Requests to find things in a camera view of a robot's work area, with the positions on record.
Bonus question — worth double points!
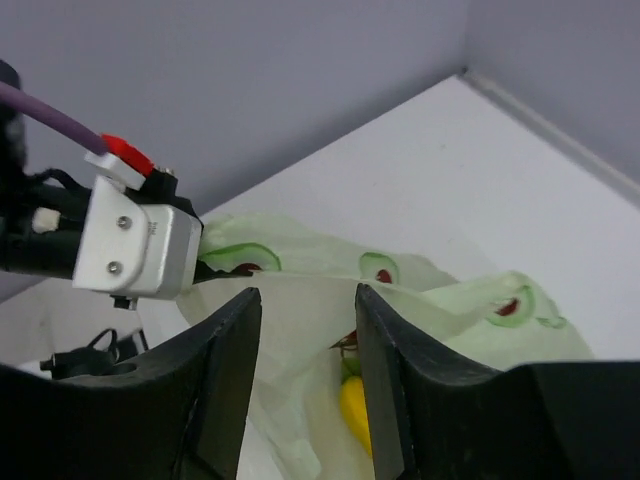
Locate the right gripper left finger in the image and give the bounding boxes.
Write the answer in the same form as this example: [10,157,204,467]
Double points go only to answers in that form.
[1,288,262,479]

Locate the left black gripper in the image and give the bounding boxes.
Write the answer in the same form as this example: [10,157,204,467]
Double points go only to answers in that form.
[1,62,95,279]

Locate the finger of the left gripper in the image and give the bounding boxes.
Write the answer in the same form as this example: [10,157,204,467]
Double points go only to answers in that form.
[193,260,260,285]

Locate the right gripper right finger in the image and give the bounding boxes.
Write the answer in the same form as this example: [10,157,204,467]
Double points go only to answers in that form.
[355,285,639,479]

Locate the yellow fake lemon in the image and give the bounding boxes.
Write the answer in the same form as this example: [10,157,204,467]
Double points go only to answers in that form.
[339,376,373,458]

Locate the green translucent plastic bag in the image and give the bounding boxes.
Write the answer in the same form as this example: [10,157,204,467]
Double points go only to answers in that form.
[177,214,593,479]

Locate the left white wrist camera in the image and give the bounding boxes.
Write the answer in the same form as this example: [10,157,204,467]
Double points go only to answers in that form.
[72,152,202,300]

